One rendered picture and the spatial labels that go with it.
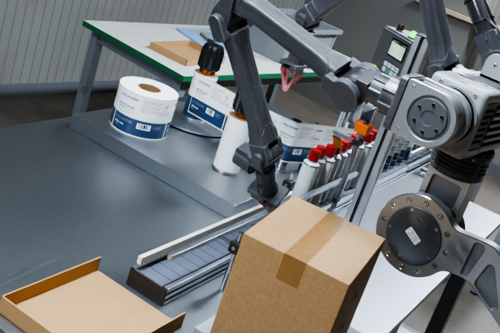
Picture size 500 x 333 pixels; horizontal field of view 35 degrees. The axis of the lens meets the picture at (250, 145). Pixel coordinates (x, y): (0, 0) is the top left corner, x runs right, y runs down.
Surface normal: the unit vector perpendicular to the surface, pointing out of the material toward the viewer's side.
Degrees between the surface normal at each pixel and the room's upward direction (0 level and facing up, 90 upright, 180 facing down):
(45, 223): 0
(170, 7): 90
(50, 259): 0
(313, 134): 90
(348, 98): 115
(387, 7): 90
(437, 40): 106
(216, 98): 90
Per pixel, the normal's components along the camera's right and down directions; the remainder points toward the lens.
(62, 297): 0.29, -0.90
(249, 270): -0.40, 0.20
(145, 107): 0.04, 0.36
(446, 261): -0.60, 0.09
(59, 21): 0.74, 0.43
